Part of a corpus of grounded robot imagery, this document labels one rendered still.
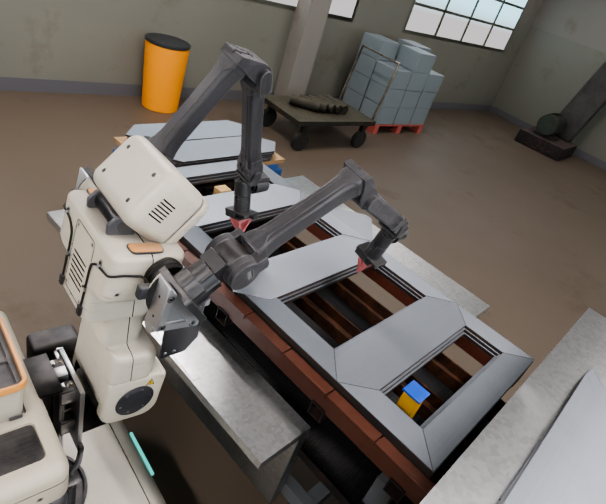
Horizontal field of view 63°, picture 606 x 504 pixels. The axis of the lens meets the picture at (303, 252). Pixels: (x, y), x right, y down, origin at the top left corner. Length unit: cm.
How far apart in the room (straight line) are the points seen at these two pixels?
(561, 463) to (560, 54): 928
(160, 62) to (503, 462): 450
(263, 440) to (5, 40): 423
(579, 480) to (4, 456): 120
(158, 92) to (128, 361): 408
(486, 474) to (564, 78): 928
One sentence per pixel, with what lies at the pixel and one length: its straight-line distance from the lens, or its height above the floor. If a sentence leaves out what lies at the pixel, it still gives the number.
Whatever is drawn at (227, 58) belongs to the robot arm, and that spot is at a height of 154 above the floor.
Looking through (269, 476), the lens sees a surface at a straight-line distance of 174.
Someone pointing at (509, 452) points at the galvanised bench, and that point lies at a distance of 126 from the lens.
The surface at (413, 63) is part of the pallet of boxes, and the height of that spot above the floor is 90.
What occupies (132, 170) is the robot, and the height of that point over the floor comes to 135.
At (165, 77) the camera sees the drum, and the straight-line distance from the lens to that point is 511.
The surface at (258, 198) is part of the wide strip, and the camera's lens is 217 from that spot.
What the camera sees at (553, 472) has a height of 107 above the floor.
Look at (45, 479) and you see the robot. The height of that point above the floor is 80.
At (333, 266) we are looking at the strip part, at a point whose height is 85.
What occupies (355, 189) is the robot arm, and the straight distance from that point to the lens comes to 116.
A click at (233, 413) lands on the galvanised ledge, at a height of 68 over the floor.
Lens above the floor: 185
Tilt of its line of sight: 32 degrees down
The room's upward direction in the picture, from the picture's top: 19 degrees clockwise
